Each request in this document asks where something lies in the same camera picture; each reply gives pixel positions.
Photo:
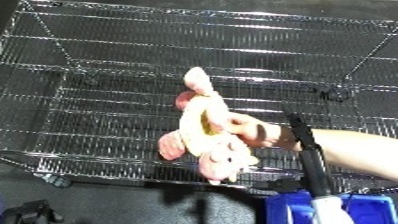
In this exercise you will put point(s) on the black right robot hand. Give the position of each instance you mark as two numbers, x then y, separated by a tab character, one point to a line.
311	156

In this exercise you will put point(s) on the person's hand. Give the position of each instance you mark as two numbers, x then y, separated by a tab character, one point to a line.
257	131

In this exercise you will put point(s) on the pink and yellow soft toy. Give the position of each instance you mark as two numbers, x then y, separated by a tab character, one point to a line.
204	136

